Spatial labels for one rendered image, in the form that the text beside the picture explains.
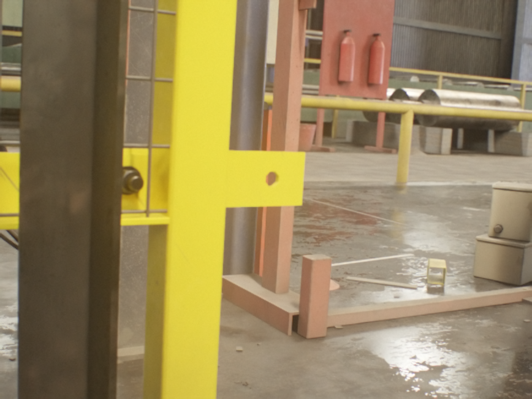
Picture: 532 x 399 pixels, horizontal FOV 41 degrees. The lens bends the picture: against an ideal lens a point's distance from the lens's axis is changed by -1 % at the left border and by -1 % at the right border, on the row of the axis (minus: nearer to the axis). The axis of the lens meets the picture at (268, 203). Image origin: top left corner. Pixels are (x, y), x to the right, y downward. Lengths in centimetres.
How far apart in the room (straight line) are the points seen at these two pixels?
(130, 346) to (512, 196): 128
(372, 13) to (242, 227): 656
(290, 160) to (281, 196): 3
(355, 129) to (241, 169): 941
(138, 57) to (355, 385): 70
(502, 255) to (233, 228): 83
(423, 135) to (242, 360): 771
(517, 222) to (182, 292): 175
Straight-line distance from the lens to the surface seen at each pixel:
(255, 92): 184
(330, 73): 792
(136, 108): 134
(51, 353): 40
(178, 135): 56
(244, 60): 182
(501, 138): 1015
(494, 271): 226
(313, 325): 154
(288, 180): 67
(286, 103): 163
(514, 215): 225
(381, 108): 480
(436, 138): 883
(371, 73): 813
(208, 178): 58
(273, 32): 203
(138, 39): 134
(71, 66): 38
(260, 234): 193
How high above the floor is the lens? 49
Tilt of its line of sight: 8 degrees down
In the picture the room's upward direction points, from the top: 3 degrees clockwise
